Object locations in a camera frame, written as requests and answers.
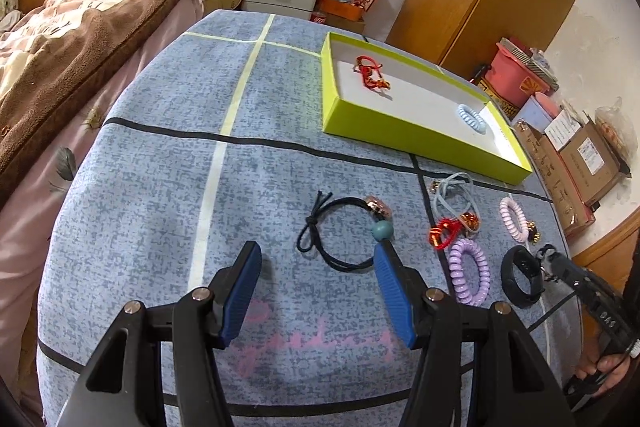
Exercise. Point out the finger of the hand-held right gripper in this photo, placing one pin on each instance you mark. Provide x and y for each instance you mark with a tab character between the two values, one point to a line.
546	257

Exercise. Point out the clear plastic bag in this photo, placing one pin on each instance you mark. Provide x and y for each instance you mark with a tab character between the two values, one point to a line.
615	127

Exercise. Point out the cola bottle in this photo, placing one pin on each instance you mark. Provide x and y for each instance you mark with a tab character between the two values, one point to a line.
318	18

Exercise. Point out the pink plastic tub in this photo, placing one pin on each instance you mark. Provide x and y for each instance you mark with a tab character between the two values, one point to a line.
510	72

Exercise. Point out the person's right hand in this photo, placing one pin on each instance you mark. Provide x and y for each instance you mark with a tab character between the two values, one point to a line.
607	369

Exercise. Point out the orange box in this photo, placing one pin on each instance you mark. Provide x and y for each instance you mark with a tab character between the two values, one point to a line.
340	7

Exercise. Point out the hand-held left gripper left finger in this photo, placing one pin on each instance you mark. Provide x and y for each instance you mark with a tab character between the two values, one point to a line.
240	294

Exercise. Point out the brown fleece blanket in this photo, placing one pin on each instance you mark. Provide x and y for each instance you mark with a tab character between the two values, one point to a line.
75	47

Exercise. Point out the green shallow cardboard box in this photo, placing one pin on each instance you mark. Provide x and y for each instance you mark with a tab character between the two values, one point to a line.
400	107

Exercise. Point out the striped flat box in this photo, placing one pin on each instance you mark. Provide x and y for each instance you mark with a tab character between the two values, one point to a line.
530	59

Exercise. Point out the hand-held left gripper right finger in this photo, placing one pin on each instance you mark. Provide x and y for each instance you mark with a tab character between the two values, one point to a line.
395	299

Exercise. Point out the brown cardboard boxes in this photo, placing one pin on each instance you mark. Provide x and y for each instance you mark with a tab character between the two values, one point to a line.
585	162

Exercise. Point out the yellow patterned box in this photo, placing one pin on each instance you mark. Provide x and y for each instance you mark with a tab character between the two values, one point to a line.
502	102

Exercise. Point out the black wristband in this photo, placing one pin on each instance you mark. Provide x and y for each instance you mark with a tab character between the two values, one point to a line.
507	274

